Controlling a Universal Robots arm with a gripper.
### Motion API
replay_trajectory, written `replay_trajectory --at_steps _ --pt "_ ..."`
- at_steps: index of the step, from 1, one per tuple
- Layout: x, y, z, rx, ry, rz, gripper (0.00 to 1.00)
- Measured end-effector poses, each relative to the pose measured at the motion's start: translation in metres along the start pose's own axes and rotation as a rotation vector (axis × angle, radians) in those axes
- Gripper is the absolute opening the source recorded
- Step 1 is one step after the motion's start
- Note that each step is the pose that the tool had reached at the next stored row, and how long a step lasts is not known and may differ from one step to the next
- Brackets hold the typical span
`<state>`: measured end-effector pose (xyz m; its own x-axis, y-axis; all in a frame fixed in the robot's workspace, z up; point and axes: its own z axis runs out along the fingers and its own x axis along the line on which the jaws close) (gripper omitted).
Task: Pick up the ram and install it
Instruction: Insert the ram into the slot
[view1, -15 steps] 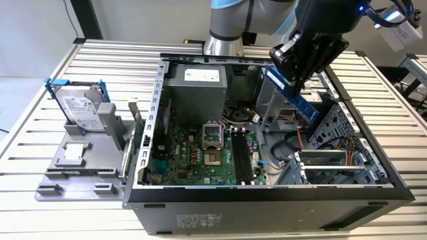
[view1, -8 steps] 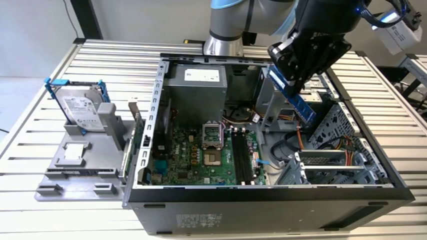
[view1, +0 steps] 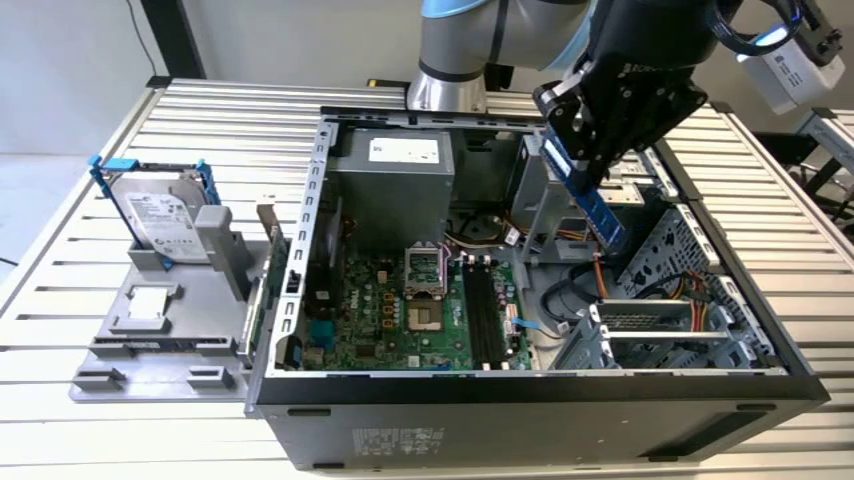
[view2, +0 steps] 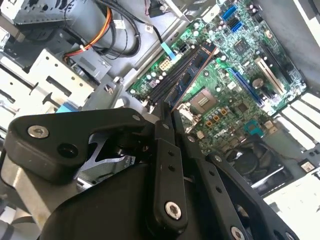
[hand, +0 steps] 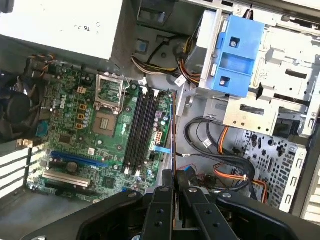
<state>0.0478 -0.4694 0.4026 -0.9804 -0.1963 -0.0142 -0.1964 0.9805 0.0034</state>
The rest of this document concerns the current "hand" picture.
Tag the blue port connector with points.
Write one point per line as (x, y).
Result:
(42, 129)

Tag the blue expansion slot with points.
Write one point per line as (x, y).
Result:
(77, 158)

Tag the round coin cell battery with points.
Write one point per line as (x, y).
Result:
(72, 167)

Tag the grey power supply unit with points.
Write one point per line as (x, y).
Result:
(50, 30)

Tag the CPU socket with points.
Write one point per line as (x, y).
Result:
(103, 123)

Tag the metal socket cover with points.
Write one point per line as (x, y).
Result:
(98, 87)

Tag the white expansion slot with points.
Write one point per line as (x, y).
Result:
(67, 178)

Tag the green motherboard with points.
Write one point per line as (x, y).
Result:
(112, 147)

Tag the black open PC case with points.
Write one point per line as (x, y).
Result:
(165, 53)

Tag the metal optical drive cage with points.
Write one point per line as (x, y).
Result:
(287, 87)

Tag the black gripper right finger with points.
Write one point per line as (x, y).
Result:
(202, 220)

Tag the black expansion slot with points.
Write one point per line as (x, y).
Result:
(75, 192)

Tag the blue plastic drive bracket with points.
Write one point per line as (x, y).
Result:
(237, 62)

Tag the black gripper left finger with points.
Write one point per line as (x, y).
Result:
(160, 220)

